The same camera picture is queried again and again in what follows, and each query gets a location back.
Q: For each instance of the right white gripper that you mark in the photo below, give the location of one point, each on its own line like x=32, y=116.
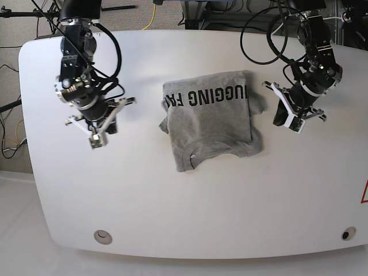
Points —
x=98, y=129

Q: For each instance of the table grommet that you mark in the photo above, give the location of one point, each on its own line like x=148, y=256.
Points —
x=103, y=237
x=349, y=233

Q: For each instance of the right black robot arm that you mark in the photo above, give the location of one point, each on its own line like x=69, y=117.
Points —
x=80, y=84

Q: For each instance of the grey T-shirt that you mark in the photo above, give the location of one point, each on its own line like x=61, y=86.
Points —
x=211, y=115

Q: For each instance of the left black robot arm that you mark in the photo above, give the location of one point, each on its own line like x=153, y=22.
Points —
x=315, y=73

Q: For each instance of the left table grommet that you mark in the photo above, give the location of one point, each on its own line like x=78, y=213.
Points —
x=103, y=237

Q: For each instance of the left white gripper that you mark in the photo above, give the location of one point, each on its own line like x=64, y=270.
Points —
x=289, y=113

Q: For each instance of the black tripod stand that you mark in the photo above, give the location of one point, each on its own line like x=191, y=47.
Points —
x=51, y=15

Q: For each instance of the right table grommet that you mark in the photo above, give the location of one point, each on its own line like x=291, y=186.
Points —
x=349, y=233

